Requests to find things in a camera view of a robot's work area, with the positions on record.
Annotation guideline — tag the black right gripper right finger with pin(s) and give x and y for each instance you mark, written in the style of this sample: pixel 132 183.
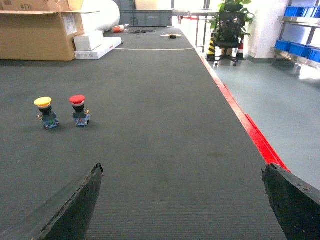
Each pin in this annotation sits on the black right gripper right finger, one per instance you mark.
pixel 295 203

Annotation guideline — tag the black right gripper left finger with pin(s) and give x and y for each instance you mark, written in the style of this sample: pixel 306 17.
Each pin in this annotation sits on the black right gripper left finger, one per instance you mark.
pixel 65 216

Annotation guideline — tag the steel shelf rack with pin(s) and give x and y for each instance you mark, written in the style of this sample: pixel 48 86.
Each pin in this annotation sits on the steel shelf rack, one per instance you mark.
pixel 299 37

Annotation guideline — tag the yellow mushroom push button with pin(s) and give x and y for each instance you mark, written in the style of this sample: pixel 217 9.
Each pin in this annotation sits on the yellow mushroom push button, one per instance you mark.
pixel 48 116

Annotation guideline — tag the red mushroom push button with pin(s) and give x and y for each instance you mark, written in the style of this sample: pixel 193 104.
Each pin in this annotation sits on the red mushroom push button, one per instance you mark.
pixel 81 115

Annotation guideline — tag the yellow black striped cone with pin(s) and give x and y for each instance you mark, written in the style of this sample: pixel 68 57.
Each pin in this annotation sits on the yellow black striped cone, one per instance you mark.
pixel 211 52

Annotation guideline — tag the small white box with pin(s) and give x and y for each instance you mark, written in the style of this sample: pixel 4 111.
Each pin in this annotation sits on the small white box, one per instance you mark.
pixel 88 41

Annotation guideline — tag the flat white box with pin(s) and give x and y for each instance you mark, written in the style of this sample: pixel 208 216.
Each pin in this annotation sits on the flat white box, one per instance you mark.
pixel 108 44

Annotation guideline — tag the large brown cardboard box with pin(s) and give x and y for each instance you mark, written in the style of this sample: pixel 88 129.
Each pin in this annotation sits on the large brown cardboard box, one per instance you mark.
pixel 41 30

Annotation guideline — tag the black office chair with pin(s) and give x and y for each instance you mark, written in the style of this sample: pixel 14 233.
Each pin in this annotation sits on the black office chair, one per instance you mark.
pixel 228 34

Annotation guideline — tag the green potted plant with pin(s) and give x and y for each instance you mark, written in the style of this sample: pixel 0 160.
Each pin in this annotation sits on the green potted plant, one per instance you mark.
pixel 234 6

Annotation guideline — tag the large white foam roll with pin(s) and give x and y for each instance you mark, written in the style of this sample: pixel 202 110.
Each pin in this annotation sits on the large white foam roll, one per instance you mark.
pixel 100 15

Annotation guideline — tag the grey plastic crate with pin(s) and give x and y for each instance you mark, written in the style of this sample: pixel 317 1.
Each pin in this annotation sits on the grey plastic crate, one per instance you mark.
pixel 152 18

